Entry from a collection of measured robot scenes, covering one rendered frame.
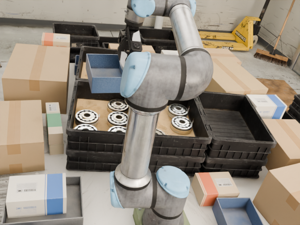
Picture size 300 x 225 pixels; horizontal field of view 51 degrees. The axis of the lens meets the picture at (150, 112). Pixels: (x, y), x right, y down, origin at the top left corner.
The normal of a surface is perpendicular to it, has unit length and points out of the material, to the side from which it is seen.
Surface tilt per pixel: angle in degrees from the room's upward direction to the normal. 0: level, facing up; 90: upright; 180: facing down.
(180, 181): 7
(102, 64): 90
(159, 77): 64
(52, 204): 90
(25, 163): 90
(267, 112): 90
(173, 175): 7
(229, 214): 0
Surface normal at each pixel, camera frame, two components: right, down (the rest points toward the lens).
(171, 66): 0.19, -0.34
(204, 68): 0.66, -0.26
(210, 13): 0.27, 0.58
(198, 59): 0.33, -0.71
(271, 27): -0.95, 0.03
